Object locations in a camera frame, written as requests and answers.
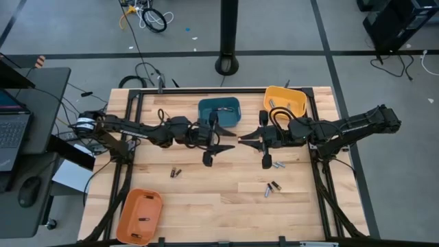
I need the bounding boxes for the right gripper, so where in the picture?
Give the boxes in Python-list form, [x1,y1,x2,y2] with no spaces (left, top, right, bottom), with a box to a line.
[237,109,293,170]

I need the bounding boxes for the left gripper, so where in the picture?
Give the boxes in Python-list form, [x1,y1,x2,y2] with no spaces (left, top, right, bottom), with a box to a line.
[191,111,238,168]

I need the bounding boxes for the teal plastic bin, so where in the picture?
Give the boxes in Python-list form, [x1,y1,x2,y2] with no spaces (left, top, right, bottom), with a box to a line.
[198,96,242,128]

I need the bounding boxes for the yellow plastic bin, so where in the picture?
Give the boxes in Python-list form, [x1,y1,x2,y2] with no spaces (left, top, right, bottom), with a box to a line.
[263,85,308,120]

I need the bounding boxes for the orange plastic bin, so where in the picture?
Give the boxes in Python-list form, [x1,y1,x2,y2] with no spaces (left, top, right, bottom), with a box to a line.
[115,188,164,246]

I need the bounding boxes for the white box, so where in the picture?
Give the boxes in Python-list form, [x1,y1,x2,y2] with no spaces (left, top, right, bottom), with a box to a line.
[51,143,94,193]

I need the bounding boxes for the black side desk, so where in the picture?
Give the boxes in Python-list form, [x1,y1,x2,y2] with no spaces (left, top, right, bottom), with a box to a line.
[0,67,72,239]

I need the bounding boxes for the black computer cases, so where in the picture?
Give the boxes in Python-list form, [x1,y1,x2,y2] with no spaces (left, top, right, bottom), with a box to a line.
[356,0,439,54]

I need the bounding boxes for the black computer mouse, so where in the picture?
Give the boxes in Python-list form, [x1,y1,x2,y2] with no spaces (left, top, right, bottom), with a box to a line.
[17,176,43,209]

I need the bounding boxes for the black laptop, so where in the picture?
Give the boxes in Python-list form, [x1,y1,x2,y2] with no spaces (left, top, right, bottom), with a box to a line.
[0,88,34,172]

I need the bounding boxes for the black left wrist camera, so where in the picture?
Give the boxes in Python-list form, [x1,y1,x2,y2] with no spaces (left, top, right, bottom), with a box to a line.
[195,128,211,145]

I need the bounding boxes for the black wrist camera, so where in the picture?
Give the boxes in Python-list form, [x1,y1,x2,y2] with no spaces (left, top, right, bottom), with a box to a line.
[269,129,284,145]
[195,128,211,145]

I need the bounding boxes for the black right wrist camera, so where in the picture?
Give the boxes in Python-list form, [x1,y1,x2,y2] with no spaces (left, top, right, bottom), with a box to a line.
[269,129,284,145]

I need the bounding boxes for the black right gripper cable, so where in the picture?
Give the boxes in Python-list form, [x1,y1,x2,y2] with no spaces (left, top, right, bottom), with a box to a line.
[268,106,296,128]

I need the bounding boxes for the black aluminium table frame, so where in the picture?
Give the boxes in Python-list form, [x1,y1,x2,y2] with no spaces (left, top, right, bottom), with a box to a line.
[82,86,370,247]

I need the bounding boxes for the black camera post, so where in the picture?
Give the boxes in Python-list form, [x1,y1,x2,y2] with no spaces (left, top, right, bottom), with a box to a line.
[215,0,240,77]

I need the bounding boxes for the black floor cable loop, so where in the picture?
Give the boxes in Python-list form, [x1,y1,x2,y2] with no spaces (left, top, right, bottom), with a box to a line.
[118,75,148,89]

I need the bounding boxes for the thin black hanging cable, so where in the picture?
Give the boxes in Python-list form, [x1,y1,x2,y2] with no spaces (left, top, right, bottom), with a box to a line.
[118,0,156,87]

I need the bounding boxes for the white floor cable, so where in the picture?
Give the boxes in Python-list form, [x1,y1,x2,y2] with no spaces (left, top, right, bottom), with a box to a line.
[135,0,175,29]

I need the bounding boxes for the black coiled cable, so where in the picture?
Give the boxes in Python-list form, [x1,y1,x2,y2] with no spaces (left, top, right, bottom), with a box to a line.
[141,7,168,34]

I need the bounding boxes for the black floor cables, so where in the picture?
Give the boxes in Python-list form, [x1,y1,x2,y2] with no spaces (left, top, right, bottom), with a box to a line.
[369,54,415,82]

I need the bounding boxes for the white cable with plug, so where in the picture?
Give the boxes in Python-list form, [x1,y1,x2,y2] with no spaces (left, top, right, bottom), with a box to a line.
[420,49,439,77]

